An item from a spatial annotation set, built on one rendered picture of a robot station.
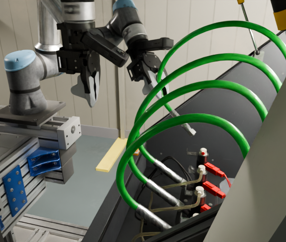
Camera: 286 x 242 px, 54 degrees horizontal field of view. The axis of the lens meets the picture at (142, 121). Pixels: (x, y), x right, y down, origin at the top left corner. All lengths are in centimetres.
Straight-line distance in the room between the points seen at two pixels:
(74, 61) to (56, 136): 53
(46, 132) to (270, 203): 103
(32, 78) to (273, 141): 103
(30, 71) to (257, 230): 104
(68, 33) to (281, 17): 50
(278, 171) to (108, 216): 59
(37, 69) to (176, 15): 166
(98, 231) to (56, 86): 258
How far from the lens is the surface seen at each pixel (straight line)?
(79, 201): 232
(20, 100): 120
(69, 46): 71
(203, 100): 101
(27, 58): 116
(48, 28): 121
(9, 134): 129
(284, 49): 68
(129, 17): 93
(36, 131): 121
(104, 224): 76
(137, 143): 46
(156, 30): 266
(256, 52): 96
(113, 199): 83
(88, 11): 68
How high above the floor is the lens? 148
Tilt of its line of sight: 25 degrees down
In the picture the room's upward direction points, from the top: straight up
